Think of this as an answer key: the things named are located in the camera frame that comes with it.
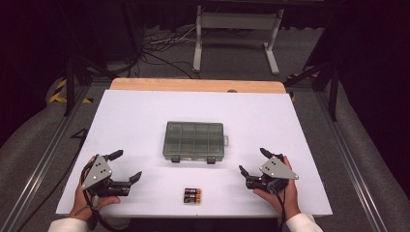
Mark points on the black and orange battery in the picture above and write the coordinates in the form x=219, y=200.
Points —
x=192, y=200
x=192, y=190
x=192, y=196

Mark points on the yellow and black floor tape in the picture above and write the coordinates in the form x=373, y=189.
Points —
x=58, y=95

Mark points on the black triangular bracket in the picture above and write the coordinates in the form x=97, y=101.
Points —
x=80, y=133

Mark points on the person's right hand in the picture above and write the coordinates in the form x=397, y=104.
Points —
x=290, y=198

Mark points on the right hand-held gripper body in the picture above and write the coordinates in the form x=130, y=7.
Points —
x=277, y=170

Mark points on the wooden table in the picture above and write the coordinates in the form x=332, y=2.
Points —
x=193, y=85

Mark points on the black metal stand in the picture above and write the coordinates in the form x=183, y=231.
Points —
x=333, y=90

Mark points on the aluminium rail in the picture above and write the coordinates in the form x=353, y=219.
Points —
x=38, y=167
x=351, y=161

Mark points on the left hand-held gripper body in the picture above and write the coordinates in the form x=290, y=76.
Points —
x=96, y=174

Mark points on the person's left hand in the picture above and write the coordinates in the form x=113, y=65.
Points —
x=80, y=204

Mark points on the white metal stand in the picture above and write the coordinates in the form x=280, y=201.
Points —
x=237, y=21

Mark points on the grey transparent compartment box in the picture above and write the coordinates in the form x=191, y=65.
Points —
x=193, y=140

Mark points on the black tripod stand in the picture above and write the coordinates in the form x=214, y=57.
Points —
x=69, y=83

